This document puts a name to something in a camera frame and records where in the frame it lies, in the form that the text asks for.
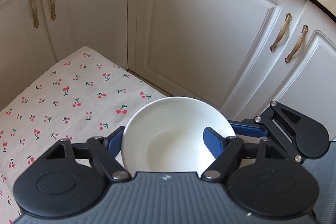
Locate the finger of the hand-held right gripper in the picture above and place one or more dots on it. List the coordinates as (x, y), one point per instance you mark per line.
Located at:
(244, 127)

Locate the cherry print tablecloth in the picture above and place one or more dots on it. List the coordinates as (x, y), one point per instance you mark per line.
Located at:
(65, 108)

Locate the white cabinet door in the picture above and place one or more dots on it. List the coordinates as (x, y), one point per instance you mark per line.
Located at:
(92, 16)
(323, 69)
(13, 43)
(204, 37)

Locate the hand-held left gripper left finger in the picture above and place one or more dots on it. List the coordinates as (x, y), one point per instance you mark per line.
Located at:
(114, 140)

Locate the white porcelain bowl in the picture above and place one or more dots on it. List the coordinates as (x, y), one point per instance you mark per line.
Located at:
(170, 134)

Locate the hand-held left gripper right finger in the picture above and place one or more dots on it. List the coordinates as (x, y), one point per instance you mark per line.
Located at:
(214, 140)

